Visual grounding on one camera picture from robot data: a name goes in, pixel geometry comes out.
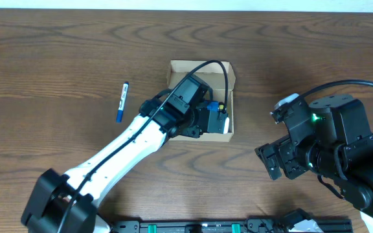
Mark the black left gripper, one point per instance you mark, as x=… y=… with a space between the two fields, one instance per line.
x=217 y=122

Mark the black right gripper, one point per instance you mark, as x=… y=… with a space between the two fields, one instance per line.
x=283 y=156

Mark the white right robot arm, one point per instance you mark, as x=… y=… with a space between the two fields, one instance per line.
x=356 y=187

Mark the yellow highlighter pen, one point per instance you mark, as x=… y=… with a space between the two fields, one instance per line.
x=222 y=107

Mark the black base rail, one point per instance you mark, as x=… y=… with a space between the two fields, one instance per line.
x=293 y=222

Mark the blue whiteboard eraser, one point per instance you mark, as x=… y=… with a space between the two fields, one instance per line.
x=213 y=106

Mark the blue whiteboard marker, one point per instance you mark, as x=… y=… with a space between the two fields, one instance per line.
x=122 y=102

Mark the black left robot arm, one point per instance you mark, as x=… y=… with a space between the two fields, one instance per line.
x=69 y=202

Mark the brown cardboard box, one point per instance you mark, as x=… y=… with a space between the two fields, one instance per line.
x=213 y=75

